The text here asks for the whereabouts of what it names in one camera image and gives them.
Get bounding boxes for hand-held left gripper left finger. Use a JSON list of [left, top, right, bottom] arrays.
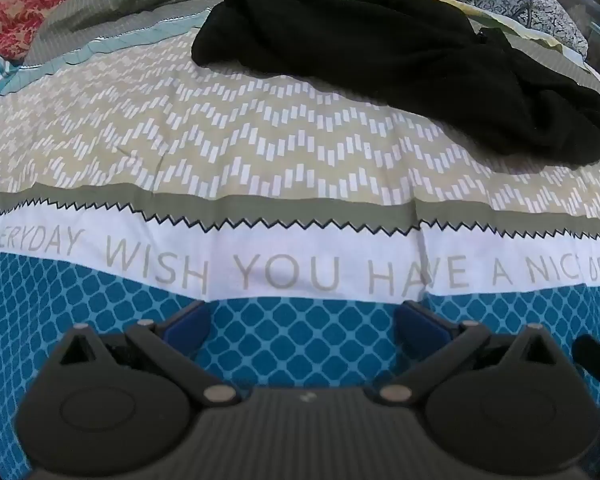
[[47, 301, 241, 407]]

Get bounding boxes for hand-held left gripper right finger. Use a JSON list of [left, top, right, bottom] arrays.
[[379, 301, 573, 406]]

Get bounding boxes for printed patchwork bedspread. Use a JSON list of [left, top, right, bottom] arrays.
[[0, 0, 600, 466]]

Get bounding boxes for black pants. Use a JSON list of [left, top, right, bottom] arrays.
[[191, 0, 600, 166]]

